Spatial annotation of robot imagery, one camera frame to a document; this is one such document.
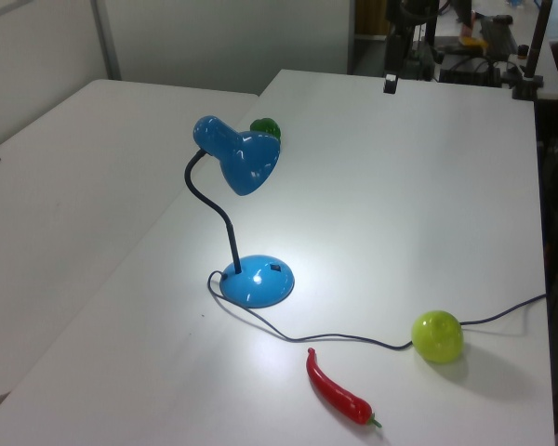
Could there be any blue desk lamp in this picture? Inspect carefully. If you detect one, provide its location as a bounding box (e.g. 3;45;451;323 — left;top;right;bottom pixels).
182;114;296;309

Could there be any green bell pepper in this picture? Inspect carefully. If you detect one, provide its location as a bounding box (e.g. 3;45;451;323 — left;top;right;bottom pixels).
249;118;283;143

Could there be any red chili pepper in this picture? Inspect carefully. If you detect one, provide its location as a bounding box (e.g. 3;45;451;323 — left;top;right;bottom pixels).
305;347;383;429

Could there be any green apple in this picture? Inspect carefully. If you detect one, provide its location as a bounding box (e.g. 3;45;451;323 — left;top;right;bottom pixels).
410;309;465;364

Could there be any black electronics unit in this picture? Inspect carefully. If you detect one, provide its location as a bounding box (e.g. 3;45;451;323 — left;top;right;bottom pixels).
439;44;503;87

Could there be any black pole with clamp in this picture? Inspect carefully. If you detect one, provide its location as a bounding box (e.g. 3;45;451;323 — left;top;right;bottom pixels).
512;0;554;101

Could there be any dark lamp power cable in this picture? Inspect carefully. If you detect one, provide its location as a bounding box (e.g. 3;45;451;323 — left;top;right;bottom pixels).
206;270;548;350

